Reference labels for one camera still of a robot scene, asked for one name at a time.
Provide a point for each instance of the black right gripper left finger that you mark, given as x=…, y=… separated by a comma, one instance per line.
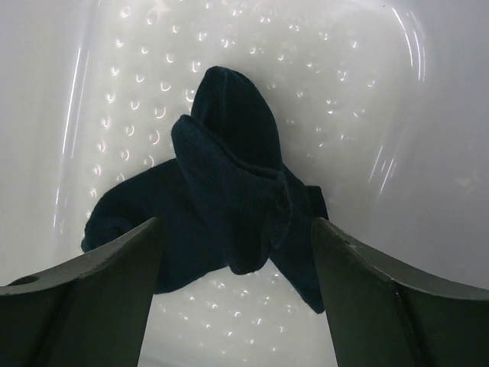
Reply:
x=89, y=311

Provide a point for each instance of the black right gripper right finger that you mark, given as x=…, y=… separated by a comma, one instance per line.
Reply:
x=384, y=312

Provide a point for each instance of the dark navy sock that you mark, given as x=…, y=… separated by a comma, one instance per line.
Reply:
x=190, y=252
x=228, y=149

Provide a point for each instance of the white plastic basket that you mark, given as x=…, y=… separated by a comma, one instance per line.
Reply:
x=383, y=104

